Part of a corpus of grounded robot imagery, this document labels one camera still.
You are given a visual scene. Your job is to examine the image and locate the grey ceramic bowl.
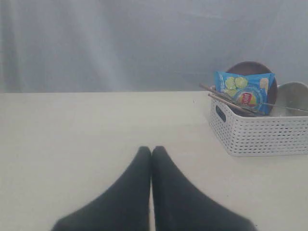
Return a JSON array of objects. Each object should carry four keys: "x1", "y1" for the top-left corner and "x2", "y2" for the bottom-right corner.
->
[{"x1": 270, "y1": 82, "x2": 308, "y2": 116}]

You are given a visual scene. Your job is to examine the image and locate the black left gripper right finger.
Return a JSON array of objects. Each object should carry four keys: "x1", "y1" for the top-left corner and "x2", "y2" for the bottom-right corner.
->
[{"x1": 152, "y1": 146, "x2": 256, "y2": 231}]

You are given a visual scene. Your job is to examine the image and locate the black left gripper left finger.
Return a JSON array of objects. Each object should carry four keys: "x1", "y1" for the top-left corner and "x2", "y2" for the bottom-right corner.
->
[{"x1": 53, "y1": 146, "x2": 151, "y2": 231}]

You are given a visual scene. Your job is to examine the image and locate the brown wooden chopstick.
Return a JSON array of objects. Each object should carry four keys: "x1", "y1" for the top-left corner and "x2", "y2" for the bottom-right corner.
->
[
  {"x1": 208, "y1": 93, "x2": 257, "y2": 117},
  {"x1": 199, "y1": 83, "x2": 266, "y2": 116}
]

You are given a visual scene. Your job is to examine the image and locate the blue chips bag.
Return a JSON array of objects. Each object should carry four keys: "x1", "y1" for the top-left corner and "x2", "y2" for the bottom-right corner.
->
[{"x1": 215, "y1": 71, "x2": 275, "y2": 115}]

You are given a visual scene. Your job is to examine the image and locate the white perforated plastic basket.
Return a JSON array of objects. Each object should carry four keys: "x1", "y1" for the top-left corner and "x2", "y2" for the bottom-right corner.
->
[{"x1": 209, "y1": 94, "x2": 308, "y2": 157}]

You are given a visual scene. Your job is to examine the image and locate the brown round plate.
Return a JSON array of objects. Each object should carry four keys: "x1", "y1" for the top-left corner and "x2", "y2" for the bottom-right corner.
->
[{"x1": 226, "y1": 61, "x2": 278, "y2": 111}]

